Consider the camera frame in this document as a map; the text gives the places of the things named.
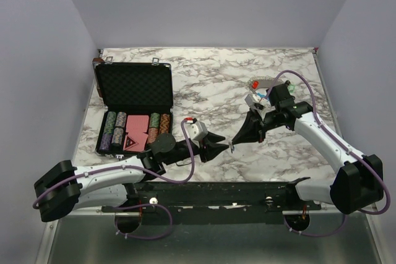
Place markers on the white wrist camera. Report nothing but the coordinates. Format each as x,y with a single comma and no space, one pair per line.
197,131
254,102

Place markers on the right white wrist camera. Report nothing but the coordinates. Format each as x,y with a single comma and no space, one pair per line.
254,102

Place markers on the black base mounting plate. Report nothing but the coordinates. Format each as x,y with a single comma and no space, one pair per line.
203,203

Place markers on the pink playing card deck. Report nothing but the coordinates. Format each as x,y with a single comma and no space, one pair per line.
136,133

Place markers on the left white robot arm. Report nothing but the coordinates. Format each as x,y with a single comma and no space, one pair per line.
65,187

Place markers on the orange poker chip stack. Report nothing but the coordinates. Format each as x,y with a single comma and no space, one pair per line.
164,127

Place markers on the grey blue spiral keyring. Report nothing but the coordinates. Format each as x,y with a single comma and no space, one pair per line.
259,85

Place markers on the purple poker chip stack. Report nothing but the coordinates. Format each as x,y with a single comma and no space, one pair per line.
112,133

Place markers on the green poker chip stack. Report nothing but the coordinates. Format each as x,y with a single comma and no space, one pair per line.
155,119

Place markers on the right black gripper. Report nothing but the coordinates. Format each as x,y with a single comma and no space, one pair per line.
252,129

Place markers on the green tagged key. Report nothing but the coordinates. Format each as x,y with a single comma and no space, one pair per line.
290,86

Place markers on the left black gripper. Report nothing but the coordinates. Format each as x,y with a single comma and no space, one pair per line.
212,149

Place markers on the black poker chip case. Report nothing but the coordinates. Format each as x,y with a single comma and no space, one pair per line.
136,88

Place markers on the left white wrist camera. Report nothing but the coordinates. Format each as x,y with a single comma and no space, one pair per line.
197,131

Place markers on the blue tagged key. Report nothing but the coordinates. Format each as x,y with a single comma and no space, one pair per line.
232,148

